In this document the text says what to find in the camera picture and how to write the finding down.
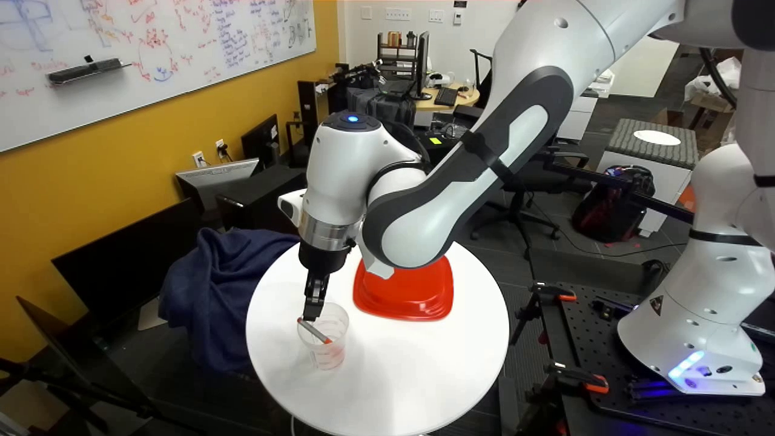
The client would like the black perforated robot base table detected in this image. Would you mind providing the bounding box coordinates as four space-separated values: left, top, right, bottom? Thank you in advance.
538 299 775 436

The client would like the orange and grey pen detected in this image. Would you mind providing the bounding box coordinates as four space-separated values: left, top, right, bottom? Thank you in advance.
295 317 336 349

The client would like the white flat tray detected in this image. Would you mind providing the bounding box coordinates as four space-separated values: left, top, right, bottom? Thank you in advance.
175 156 262 193

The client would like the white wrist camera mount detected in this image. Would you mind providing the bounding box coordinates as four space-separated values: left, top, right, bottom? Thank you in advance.
277 190 310 226

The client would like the red square plate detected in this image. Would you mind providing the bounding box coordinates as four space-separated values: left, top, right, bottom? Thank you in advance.
352 254 456 322

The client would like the wall whiteboard with writing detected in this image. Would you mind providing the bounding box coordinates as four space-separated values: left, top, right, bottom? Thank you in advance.
0 0 319 156

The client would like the black whiteboard eraser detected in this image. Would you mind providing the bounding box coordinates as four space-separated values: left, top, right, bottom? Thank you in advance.
47 57 132 84

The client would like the black flat panel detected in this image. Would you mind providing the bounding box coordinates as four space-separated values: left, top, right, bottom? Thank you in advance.
52 197 203 342

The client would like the black shelf rack with items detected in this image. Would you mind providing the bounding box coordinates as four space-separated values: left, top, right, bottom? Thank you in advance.
375 31 431 83

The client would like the dark blue cloth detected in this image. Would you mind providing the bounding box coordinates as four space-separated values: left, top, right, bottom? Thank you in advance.
157 226 302 382

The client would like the clear plastic cup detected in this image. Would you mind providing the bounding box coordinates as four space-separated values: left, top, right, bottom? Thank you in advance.
294 300 352 375

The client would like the black box case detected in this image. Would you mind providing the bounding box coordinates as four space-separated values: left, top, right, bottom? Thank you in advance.
216 164 310 237

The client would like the crumpled clear plastic bag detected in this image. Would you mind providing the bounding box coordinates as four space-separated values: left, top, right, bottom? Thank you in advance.
683 53 744 150

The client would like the black computer tower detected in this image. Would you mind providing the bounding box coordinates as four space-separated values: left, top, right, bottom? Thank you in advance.
411 132 468 167

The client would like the long black rod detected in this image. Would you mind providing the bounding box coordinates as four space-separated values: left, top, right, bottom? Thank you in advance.
553 160 698 226

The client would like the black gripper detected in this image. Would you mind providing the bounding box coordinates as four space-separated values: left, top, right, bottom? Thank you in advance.
299 240 357 324

